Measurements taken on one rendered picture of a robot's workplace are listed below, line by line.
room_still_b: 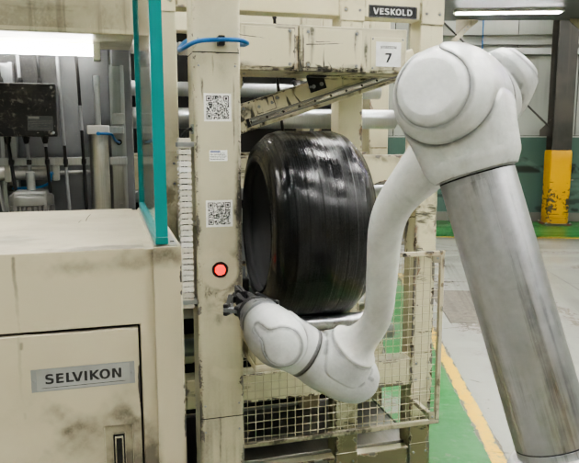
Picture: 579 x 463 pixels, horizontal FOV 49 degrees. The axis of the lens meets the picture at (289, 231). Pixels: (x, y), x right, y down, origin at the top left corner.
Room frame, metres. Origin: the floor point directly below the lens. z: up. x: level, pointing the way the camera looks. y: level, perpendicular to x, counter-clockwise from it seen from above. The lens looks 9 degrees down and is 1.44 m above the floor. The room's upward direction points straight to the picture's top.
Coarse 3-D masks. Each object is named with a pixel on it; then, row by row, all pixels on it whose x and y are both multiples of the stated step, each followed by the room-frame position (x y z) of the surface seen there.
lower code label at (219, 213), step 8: (208, 200) 1.77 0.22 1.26; (216, 200) 1.77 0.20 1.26; (224, 200) 1.78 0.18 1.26; (232, 200) 1.78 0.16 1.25; (208, 208) 1.77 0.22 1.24; (216, 208) 1.77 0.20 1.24; (224, 208) 1.78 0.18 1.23; (232, 208) 1.78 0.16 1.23; (208, 216) 1.77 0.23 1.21; (216, 216) 1.77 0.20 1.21; (224, 216) 1.78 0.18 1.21; (232, 216) 1.78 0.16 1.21; (208, 224) 1.77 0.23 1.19; (216, 224) 1.77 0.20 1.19; (224, 224) 1.78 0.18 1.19; (232, 224) 1.78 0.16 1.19
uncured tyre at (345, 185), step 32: (256, 160) 1.87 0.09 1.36; (288, 160) 1.72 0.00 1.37; (320, 160) 1.74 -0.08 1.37; (352, 160) 1.76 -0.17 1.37; (256, 192) 2.14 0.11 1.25; (288, 192) 1.67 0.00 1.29; (320, 192) 1.68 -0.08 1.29; (352, 192) 1.70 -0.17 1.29; (256, 224) 2.15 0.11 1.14; (288, 224) 1.65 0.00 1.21; (320, 224) 1.65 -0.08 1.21; (352, 224) 1.68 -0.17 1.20; (256, 256) 2.10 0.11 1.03; (288, 256) 1.65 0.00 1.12; (320, 256) 1.65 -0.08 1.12; (352, 256) 1.68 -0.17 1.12; (256, 288) 1.90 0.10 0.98; (288, 288) 1.68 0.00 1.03; (320, 288) 1.69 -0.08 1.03; (352, 288) 1.72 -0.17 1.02
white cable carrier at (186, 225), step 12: (180, 156) 1.76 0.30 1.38; (180, 168) 1.76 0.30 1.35; (180, 180) 1.76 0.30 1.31; (180, 192) 1.76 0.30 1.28; (180, 204) 1.76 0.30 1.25; (180, 216) 1.76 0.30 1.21; (180, 228) 1.76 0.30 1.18; (192, 228) 1.76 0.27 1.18; (180, 240) 1.76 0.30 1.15; (192, 240) 1.76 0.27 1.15; (192, 252) 1.76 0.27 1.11; (192, 276) 1.77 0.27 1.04; (192, 288) 1.76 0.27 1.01
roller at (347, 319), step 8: (352, 312) 1.82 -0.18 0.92; (360, 312) 1.82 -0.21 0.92; (304, 320) 1.77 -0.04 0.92; (312, 320) 1.77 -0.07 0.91; (320, 320) 1.78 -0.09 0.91; (328, 320) 1.78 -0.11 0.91; (336, 320) 1.79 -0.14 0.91; (344, 320) 1.79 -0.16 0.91; (352, 320) 1.80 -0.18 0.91; (320, 328) 1.78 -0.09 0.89; (328, 328) 1.78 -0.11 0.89
